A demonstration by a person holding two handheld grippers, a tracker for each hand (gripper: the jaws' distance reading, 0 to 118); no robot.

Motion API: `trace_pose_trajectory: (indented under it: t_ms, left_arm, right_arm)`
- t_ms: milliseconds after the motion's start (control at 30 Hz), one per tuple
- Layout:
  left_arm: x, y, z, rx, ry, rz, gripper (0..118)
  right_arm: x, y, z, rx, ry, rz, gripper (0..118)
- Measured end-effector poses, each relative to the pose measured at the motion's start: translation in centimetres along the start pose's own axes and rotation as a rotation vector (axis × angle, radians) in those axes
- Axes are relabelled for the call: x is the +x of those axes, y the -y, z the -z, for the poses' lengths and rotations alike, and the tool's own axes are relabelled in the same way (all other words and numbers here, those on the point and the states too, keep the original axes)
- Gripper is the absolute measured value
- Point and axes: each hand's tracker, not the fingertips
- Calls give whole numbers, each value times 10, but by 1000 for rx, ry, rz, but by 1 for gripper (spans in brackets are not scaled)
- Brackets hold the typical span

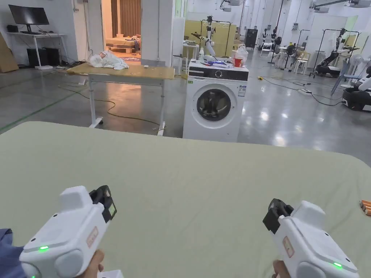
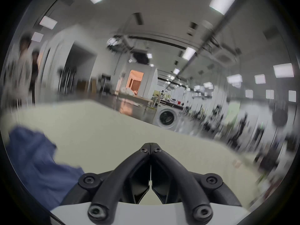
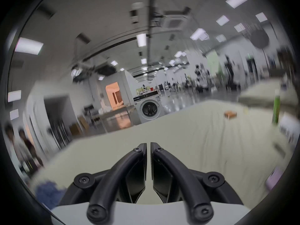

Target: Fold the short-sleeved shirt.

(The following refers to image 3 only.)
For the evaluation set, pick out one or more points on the bed with beige sheet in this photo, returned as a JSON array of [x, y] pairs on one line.
[[199, 144]]

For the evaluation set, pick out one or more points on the pink phone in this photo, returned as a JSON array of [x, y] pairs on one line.
[[274, 178]]

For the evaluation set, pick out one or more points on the white washing machine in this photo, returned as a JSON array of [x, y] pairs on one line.
[[149, 108]]

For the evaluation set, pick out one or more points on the dark blue garment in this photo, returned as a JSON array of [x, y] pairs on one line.
[[48, 193]]

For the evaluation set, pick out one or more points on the pale pillow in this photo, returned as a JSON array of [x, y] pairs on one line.
[[264, 94]]

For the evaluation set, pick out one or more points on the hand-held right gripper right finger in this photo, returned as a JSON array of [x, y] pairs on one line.
[[168, 170]]

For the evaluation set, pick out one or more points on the group of people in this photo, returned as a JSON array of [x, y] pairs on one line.
[[20, 149]]

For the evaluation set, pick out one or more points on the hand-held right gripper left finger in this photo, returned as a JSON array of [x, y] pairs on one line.
[[131, 170]]

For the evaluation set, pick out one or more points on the small orange-brown card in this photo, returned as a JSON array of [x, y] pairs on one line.
[[230, 114]]

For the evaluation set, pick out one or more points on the green bottle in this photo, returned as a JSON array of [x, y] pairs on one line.
[[276, 110]]

